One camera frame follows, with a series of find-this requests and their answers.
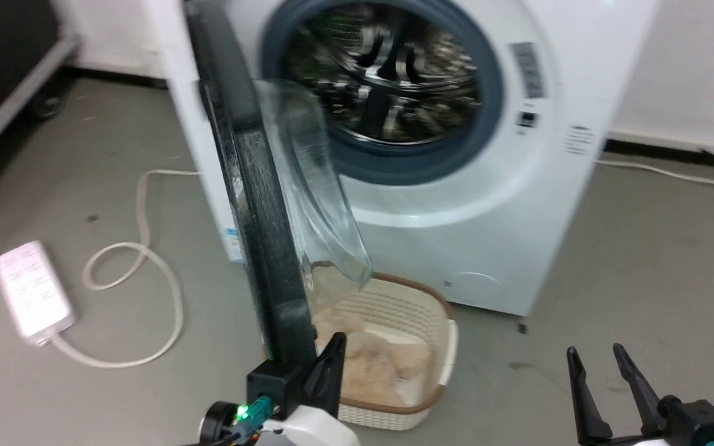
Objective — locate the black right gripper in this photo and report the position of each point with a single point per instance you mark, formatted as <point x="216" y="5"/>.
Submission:
<point x="701" y="424"/>

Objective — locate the cream laundry basket brown rim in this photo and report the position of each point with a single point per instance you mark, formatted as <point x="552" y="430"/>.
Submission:
<point x="419" y="316"/>

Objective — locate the steel washing machine drum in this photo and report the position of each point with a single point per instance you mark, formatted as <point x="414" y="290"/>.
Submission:
<point x="406" y="74"/>

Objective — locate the white front-load washing machine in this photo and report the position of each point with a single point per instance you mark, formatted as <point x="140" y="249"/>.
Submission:
<point x="493" y="210"/>

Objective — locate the white power strip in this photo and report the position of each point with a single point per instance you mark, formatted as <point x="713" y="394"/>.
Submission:
<point x="31" y="288"/>

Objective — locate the black washing machine glass door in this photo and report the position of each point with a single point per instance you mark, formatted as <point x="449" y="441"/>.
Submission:
<point x="258" y="186"/>

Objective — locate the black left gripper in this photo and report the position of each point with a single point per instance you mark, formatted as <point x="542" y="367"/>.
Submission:
<point x="273" y="387"/>

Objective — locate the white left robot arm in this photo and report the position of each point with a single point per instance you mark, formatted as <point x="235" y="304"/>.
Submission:
<point x="313" y="430"/>

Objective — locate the blue energy sticker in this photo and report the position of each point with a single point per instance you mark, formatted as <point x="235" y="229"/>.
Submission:
<point x="232" y="244"/>

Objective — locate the black caster wheel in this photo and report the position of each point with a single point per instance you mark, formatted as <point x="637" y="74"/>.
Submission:
<point x="46" y="106"/>

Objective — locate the grey label sticker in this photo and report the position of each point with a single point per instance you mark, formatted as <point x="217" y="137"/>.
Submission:
<point x="528" y="69"/>

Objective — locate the beige fluffy cloth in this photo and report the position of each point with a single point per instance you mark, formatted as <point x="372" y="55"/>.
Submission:
<point x="375" y="365"/>

